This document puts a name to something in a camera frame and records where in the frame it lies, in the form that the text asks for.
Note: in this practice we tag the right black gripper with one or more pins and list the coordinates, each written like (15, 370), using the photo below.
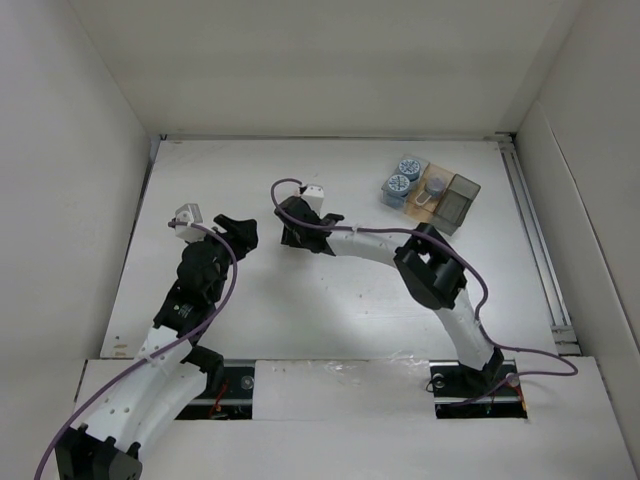
(290, 238)

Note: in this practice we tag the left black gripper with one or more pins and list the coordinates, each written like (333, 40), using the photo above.
(239, 234)

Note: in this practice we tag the blue label round tub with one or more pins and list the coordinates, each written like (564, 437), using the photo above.
(410, 167)

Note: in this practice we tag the clear tub of paperclips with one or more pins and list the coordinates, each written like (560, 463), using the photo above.
(435, 185)

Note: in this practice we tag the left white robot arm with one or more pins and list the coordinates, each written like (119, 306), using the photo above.
(171, 367)

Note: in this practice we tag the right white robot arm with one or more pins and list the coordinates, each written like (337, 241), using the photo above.
(425, 262)

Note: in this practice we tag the orange plastic bin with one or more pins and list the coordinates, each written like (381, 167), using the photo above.
(426, 213)

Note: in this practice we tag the grey plastic bin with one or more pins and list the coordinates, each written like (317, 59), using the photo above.
(454, 204)

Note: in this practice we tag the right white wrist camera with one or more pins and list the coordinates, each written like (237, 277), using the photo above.
(313, 195)

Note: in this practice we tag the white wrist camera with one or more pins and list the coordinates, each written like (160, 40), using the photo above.
(184, 221)
(313, 195)

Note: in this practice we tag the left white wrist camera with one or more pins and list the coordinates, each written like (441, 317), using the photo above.
(184, 221)

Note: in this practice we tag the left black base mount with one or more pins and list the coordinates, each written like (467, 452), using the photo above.
(229, 396)

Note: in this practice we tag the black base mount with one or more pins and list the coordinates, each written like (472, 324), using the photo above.
(229, 396)
(463, 393)

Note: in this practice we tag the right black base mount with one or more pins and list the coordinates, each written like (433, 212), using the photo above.
(463, 393)

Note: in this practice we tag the aluminium side rail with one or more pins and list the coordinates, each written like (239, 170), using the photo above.
(562, 329)

